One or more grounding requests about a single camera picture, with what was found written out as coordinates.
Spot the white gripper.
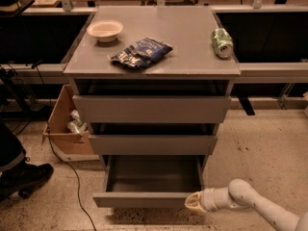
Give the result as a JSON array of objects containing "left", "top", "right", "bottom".
[{"left": 185, "top": 188, "right": 221, "bottom": 213}]

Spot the grey bottom drawer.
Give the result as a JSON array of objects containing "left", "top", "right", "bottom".
[{"left": 92, "top": 155, "right": 203, "bottom": 208}]

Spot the grey drawer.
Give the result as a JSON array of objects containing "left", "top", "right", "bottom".
[
  {"left": 89, "top": 123, "right": 218, "bottom": 155},
  {"left": 92, "top": 155, "right": 203, "bottom": 208},
  {"left": 72, "top": 78, "right": 231, "bottom": 123}
]

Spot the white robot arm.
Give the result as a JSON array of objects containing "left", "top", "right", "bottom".
[{"left": 185, "top": 179, "right": 308, "bottom": 231}]

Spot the grey middle drawer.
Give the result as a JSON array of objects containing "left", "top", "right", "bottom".
[{"left": 89, "top": 123, "right": 218, "bottom": 155}]

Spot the grey drawer cabinet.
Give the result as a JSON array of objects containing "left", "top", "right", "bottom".
[{"left": 63, "top": 5, "right": 242, "bottom": 171}]

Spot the grey top drawer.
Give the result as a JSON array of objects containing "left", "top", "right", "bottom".
[{"left": 72, "top": 78, "right": 231, "bottom": 123}]

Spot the cardboard box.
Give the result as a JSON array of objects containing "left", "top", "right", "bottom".
[{"left": 43, "top": 85, "right": 93, "bottom": 157}]

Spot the green can in box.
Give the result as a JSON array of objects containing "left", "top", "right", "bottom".
[{"left": 67, "top": 119, "right": 87, "bottom": 135}]

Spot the white can in box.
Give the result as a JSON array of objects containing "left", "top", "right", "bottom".
[{"left": 70, "top": 110, "right": 80, "bottom": 119}]

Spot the blue chip bag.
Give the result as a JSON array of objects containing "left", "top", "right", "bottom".
[{"left": 110, "top": 38, "right": 173, "bottom": 69}]

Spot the green soda can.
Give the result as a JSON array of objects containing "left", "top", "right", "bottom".
[{"left": 212, "top": 28, "right": 233, "bottom": 59}]

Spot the black shoe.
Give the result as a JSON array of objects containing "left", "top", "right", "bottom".
[{"left": 0, "top": 162, "right": 54, "bottom": 201}]

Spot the dark trouser leg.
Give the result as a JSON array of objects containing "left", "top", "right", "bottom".
[{"left": 0, "top": 122, "right": 26, "bottom": 172}]

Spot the white bowl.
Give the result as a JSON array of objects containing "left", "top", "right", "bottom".
[{"left": 87, "top": 20, "right": 123, "bottom": 42}]

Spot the black floor cable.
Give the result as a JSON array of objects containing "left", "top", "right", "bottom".
[{"left": 31, "top": 60, "right": 98, "bottom": 231}]

